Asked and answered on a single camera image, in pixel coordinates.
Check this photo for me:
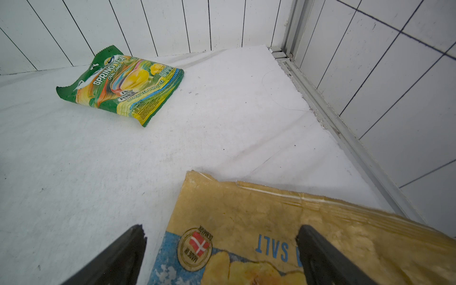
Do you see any green spring tea snack bag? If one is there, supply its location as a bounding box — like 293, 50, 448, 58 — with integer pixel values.
56, 45, 184, 127

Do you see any aluminium corner frame rail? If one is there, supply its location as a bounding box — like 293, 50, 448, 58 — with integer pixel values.
277, 1, 426, 224

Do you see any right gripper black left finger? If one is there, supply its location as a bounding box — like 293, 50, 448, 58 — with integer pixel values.
64, 224, 147, 285

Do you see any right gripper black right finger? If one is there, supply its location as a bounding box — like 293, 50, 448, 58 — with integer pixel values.
296, 225, 376, 285

